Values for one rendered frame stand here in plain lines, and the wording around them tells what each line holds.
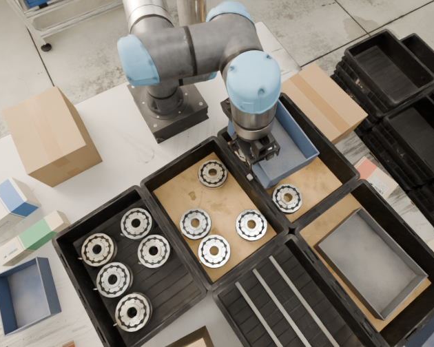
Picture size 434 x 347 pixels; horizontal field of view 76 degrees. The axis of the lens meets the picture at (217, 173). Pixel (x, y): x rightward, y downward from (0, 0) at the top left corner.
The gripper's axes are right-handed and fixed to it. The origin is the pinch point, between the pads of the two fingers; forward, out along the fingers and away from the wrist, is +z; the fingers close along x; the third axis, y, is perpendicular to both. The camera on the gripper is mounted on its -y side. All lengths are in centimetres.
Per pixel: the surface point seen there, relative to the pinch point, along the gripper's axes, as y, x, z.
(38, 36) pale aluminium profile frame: -189, -73, 90
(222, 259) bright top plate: 19.9, -20.9, 23.3
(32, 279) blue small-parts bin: -6, -85, 30
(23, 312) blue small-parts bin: 2, -91, 29
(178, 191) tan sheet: -7.6, -24.1, 25.8
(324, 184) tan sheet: 14.3, 22.1, 32.1
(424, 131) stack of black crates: 11, 106, 89
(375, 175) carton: 20, 43, 40
